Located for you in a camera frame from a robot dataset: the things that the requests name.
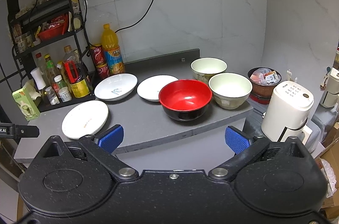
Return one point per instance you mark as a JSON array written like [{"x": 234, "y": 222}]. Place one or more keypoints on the dark soy sauce bottle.
[{"x": 80, "y": 88}]

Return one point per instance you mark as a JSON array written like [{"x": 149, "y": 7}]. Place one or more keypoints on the cream bowl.
[
  {"x": 205, "y": 68},
  {"x": 230, "y": 90}
]

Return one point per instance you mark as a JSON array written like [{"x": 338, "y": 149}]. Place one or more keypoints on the white appliance at right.
[{"x": 330, "y": 95}]

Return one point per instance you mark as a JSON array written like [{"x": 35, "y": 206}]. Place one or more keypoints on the black wire kitchen rack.
[{"x": 74, "y": 25}]

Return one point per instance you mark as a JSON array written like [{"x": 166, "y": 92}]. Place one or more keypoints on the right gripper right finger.
[{"x": 247, "y": 150}]

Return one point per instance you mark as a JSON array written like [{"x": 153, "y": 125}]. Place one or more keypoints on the red basket on shelf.
[{"x": 57, "y": 30}]

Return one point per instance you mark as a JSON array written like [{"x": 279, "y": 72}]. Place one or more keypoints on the green carton box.
[{"x": 25, "y": 103}]

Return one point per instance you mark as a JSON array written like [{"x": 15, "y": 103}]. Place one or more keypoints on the red and black bowl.
[{"x": 185, "y": 100}]

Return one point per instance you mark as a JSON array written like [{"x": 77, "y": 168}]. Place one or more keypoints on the white pepper grinder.
[{"x": 38, "y": 78}]

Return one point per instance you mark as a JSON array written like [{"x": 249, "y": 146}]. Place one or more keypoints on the white electric kettle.
[{"x": 287, "y": 113}]

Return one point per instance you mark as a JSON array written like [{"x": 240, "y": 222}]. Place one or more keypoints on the upper red can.
[{"x": 97, "y": 54}]

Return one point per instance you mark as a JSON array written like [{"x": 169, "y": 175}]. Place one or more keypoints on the lower red can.
[{"x": 103, "y": 70}]

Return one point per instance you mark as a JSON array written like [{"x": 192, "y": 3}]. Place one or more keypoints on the white plate Sweet print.
[{"x": 116, "y": 87}]

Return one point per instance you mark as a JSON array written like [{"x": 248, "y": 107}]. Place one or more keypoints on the white plate Bakery print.
[{"x": 150, "y": 88}]

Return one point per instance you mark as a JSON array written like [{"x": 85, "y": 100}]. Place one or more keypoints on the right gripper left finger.
[{"x": 101, "y": 147}]

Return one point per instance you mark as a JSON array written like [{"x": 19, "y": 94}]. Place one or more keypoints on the brown bowl with packets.
[{"x": 263, "y": 80}]

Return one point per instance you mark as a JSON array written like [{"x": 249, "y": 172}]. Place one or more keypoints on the black left gripper handle bar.
[{"x": 13, "y": 131}]

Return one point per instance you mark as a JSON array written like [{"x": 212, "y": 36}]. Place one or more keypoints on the white cap small jar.
[{"x": 65, "y": 94}]

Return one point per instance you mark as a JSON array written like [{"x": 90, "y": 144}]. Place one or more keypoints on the orange juice bottle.
[{"x": 112, "y": 51}]

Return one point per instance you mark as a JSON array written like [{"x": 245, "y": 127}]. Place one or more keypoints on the red can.
[
  {"x": 97, "y": 54},
  {"x": 103, "y": 70}
]

